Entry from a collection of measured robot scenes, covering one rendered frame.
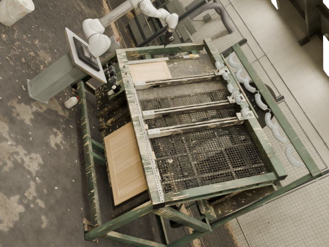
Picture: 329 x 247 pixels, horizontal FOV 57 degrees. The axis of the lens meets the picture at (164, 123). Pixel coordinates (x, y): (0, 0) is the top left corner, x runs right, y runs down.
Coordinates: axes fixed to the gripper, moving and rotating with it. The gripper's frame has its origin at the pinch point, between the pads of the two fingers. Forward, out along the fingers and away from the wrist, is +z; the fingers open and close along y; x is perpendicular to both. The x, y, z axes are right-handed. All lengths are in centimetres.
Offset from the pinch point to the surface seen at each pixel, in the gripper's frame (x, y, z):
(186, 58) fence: -13.2, -29.6, 13.5
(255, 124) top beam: 70, -132, -1
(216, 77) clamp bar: 9, -75, 7
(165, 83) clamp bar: 45, -22, 20
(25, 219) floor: 244, 22, 47
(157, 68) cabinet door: 19.8, -3.9, 24.1
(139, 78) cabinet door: 45, 10, 29
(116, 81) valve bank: 62, 32, 35
